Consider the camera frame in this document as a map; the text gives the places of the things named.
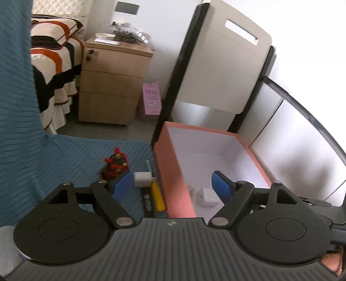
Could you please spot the beige quilted headboard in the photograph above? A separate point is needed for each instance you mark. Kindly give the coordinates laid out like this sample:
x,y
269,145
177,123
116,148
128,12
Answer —
x,y
67,10

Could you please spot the white charger plug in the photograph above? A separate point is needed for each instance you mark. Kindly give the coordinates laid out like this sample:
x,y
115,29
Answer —
x,y
206,197
140,179

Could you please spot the black printed bar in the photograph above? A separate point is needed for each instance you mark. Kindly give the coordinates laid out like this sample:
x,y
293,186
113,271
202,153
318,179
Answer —
x,y
147,202

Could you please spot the black curved metal bar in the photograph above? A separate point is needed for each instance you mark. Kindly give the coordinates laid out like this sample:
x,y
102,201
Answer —
x,y
302,108

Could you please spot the grey wall panel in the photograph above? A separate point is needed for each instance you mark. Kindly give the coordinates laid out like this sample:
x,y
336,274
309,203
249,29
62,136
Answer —
x,y
127,8

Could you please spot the wooden drawer cabinet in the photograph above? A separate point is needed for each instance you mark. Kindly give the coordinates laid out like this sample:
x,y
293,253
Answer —
x,y
108,86

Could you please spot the blue quilted blanket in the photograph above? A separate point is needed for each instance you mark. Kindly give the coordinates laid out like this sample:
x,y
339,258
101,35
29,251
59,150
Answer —
x,y
21,108

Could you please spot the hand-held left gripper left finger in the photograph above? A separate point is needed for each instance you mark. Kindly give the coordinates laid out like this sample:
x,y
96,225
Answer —
x,y
123,186

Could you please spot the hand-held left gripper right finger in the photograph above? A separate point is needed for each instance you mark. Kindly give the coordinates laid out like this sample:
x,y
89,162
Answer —
x,y
221,186

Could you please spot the striped pillow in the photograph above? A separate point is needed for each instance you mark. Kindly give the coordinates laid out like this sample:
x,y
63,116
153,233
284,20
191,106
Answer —
x,y
54,29

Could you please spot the white remote control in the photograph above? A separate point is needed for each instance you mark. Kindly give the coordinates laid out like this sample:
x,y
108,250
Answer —
x,y
106,42

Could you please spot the striped bed cover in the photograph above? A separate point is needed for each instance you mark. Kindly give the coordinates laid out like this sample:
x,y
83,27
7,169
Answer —
x,y
58,78

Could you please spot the cabinet keys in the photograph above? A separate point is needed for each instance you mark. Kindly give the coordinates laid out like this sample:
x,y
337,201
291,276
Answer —
x,y
89,55

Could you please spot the pink storage box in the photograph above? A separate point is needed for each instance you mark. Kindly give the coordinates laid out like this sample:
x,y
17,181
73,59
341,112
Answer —
x,y
175,162

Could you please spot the red black toy figure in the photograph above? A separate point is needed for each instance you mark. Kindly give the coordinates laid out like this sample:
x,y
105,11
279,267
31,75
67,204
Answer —
x,y
116,162

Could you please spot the white bowl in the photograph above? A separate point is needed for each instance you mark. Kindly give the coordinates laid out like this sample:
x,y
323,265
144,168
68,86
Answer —
x,y
105,36

